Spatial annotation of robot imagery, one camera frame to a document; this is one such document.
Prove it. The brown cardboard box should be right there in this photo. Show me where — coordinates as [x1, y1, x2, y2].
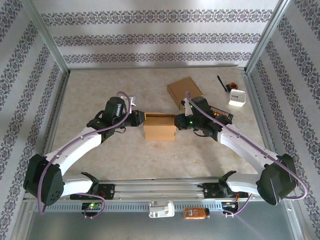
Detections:
[143, 112, 177, 142]
[166, 76, 203, 111]

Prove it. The black device with orange print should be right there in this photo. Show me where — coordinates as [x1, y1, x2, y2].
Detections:
[209, 104, 235, 124]

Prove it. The white square clock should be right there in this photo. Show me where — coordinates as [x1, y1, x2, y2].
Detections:
[228, 89, 247, 109]

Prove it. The white plastic holder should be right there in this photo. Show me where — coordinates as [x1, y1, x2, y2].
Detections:
[148, 199, 175, 219]

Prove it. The orange battery pack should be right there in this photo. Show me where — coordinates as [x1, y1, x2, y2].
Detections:
[183, 207, 210, 221]

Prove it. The controller board green light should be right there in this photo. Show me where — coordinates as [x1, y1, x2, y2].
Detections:
[81, 202, 103, 211]

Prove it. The grey metal sheet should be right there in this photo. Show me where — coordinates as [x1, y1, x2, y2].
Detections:
[23, 211, 302, 240]

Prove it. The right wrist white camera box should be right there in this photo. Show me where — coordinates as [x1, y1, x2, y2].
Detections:
[180, 98, 193, 116]

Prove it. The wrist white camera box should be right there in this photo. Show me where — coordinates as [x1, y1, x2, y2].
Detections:
[180, 98, 193, 116]
[117, 91, 138, 106]

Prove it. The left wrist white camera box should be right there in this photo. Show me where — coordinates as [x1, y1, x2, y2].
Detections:
[117, 91, 138, 106]

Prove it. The small black orange strap device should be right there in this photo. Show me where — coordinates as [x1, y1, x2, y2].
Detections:
[216, 75, 239, 93]

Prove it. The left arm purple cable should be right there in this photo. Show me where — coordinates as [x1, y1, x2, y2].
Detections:
[37, 89, 133, 220]

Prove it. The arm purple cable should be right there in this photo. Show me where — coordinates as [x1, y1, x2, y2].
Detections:
[184, 91, 309, 218]
[37, 89, 133, 220]

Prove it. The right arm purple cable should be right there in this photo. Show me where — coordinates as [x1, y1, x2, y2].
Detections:
[184, 91, 309, 218]

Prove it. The aluminium side rail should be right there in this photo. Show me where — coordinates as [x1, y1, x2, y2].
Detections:
[37, 71, 71, 182]
[243, 71, 286, 181]

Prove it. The aluminium mounting rail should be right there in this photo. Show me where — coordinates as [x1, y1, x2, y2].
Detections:
[23, 177, 295, 201]

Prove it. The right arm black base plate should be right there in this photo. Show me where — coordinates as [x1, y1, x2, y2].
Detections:
[203, 182, 250, 200]

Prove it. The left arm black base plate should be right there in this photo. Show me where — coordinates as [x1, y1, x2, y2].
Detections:
[69, 183, 116, 201]

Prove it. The slotted grey cable duct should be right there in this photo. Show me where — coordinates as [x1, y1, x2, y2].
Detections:
[33, 201, 223, 213]

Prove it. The controller board with wires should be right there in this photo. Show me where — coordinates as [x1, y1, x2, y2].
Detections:
[221, 199, 241, 212]

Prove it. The aluminium frame post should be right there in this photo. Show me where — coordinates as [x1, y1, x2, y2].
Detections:
[243, 0, 293, 74]
[21, 0, 71, 76]

